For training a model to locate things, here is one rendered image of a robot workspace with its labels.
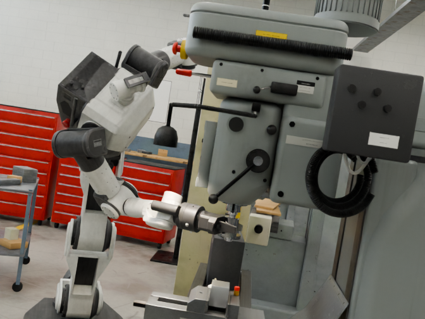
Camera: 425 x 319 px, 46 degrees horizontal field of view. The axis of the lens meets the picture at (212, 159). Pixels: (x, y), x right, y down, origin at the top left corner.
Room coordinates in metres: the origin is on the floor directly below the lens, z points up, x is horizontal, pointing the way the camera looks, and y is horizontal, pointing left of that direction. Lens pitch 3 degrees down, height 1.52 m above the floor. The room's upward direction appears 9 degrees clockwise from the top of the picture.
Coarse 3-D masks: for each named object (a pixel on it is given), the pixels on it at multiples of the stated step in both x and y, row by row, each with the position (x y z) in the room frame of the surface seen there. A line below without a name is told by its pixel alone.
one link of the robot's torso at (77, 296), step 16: (112, 224) 2.12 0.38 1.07; (112, 240) 2.09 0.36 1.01; (80, 256) 2.06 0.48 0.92; (96, 256) 2.08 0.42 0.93; (112, 256) 2.12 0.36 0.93; (80, 272) 2.13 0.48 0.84; (96, 272) 2.10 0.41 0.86; (64, 288) 2.20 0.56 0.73; (80, 288) 2.15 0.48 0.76; (96, 288) 2.23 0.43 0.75; (64, 304) 2.13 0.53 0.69; (80, 304) 2.14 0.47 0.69; (96, 304) 2.18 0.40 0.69
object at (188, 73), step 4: (176, 72) 1.70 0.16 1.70; (180, 72) 1.70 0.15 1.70; (184, 72) 1.70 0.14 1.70; (188, 72) 1.70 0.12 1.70; (192, 72) 1.70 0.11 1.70; (196, 72) 1.71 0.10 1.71; (188, 76) 1.70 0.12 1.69; (200, 76) 1.70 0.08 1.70; (204, 76) 1.70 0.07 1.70; (208, 76) 1.70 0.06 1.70
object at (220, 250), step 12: (216, 240) 1.89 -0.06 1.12; (240, 240) 1.92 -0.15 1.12; (216, 252) 1.89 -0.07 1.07; (228, 252) 1.89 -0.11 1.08; (240, 252) 1.89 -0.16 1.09; (216, 264) 1.89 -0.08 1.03; (228, 264) 1.89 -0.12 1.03; (240, 264) 1.89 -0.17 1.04; (216, 276) 1.89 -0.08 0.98; (228, 276) 1.89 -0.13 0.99
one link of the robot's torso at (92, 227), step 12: (120, 168) 2.10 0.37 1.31; (84, 180) 2.04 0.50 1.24; (84, 192) 2.04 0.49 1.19; (84, 204) 2.04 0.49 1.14; (96, 204) 2.11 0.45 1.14; (84, 216) 2.05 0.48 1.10; (96, 216) 2.06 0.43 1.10; (84, 228) 2.04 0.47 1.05; (96, 228) 2.06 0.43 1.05; (108, 228) 2.08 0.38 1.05; (72, 240) 2.05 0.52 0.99; (84, 240) 2.04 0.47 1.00; (96, 240) 2.05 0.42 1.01; (108, 240) 2.08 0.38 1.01
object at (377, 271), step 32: (384, 160) 1.40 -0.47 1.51; (416, 160) 1.41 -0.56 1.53; (384, 192) 1.40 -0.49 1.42; (416, 192) 1.38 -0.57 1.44; (352, 224) 1.56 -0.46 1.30; (384, 224) 1.39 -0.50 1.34; (416, 224) 1.37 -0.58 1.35; (352, 256) 1.46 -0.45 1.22; (384, 256) 1.38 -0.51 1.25; (416, 256) 1.37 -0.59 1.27; (352, 288) 1.42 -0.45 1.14; (384, 288) 1.37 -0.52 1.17; (416, 288) 1.37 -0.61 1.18
